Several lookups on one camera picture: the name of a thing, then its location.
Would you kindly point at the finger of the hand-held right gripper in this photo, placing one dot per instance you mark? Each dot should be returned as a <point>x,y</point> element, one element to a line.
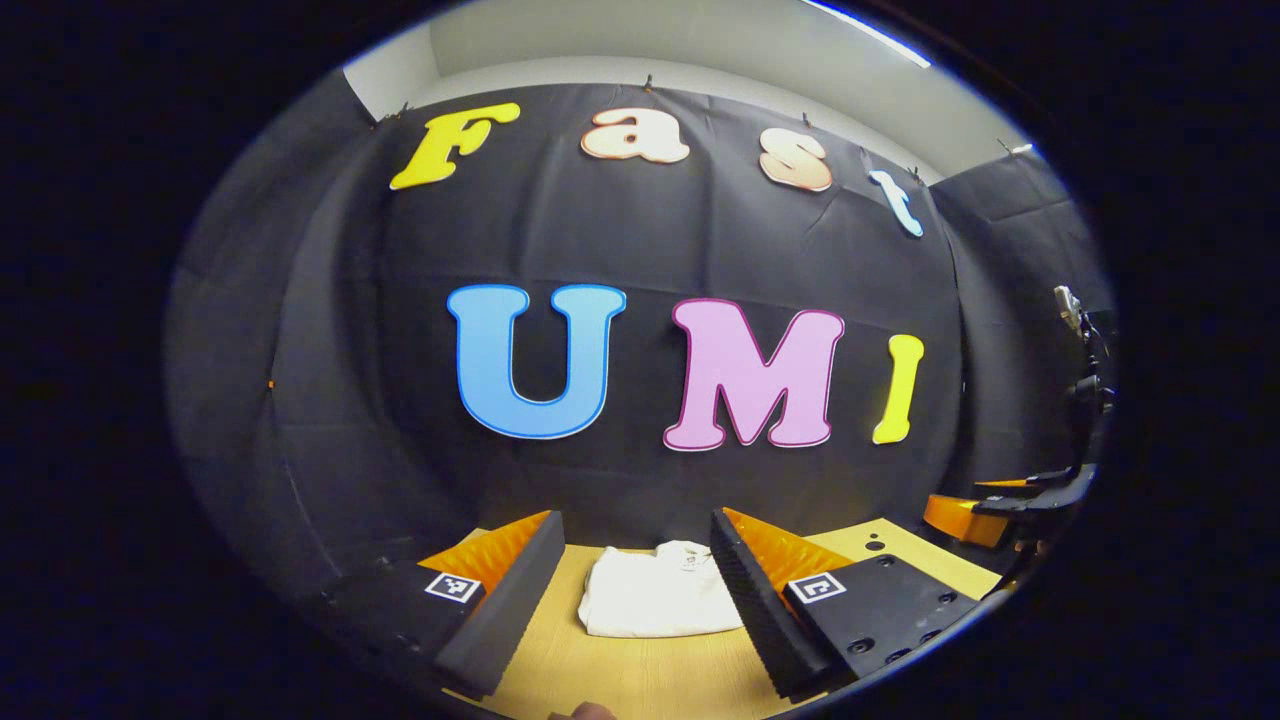
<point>1040,480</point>
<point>960,520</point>

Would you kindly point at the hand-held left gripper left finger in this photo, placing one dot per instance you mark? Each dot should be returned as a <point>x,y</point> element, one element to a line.
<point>510,600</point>

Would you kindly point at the cream white garment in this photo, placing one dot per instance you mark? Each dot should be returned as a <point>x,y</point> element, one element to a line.
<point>650,600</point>

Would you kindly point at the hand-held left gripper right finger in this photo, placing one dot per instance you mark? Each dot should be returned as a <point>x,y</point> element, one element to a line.
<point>760,610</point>

